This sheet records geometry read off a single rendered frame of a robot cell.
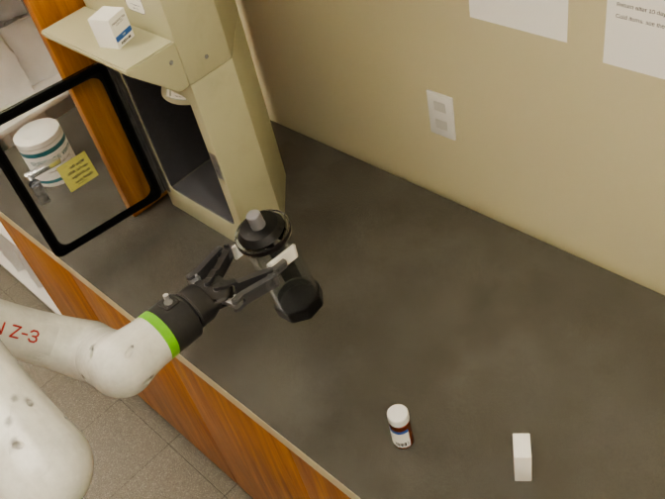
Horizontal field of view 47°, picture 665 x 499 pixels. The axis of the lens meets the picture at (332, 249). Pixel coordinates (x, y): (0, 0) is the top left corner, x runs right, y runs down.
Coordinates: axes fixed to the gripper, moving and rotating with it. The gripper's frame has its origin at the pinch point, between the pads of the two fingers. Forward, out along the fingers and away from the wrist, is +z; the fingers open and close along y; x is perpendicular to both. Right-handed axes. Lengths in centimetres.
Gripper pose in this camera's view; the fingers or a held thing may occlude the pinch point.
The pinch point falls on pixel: (268, 249)
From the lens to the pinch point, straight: 145.2
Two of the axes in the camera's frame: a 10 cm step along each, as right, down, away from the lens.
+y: -7.4, -3.2, 5.9
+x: 1.6, 7.7, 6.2
